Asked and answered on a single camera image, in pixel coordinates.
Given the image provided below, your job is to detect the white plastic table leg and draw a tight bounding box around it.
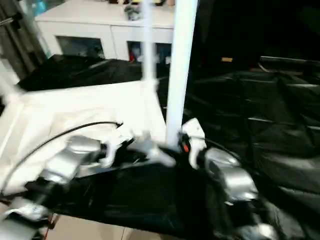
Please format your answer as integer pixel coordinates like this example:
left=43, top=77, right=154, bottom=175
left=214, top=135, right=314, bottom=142
left=166, top=0, right=198, bottom=148
left=139, top=0, right=160, bottom=88
left=0, top=59, right=26, bottom=106

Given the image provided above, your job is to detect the white plastic table top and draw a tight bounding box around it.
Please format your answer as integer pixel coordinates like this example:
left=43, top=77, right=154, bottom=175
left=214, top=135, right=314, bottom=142
left=0, top=79, right=177, bottom=196

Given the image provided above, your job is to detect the black plastic mat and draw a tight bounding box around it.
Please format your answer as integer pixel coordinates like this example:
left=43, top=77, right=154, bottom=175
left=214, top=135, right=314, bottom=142
left=0, top=53, right=320, bottom=240

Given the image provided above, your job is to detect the grey flat bar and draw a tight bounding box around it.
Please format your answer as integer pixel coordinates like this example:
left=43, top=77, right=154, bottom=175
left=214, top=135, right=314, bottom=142
left=259, top=56, right=320, bottom=63

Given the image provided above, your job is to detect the white sideboard cabinet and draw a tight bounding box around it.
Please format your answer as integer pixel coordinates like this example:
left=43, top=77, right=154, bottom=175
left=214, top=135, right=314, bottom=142
left=34, top=0, right=176, bottom=62

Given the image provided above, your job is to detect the clear bag of dark items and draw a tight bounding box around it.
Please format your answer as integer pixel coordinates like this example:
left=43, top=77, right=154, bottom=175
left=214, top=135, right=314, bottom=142
left=123, top=3, right=145, bottom=21

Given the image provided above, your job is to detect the grey brown curtain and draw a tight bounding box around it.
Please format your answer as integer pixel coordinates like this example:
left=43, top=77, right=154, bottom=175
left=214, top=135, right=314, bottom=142
left=0, top=0, right=47, bottom=76

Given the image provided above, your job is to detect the grey metal pole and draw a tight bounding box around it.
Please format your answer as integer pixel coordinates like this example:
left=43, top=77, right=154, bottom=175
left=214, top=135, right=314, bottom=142
left=0, top=13, right=22, bottom=27

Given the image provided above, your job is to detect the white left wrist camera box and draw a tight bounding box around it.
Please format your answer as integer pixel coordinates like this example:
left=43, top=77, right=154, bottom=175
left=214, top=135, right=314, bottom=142
left=99, top=122, right=135, bottom=168

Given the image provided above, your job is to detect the red floor cable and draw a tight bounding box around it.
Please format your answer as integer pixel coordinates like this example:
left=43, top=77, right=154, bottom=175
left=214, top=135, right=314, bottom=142
left=43, top=212, right=57, bottom=238

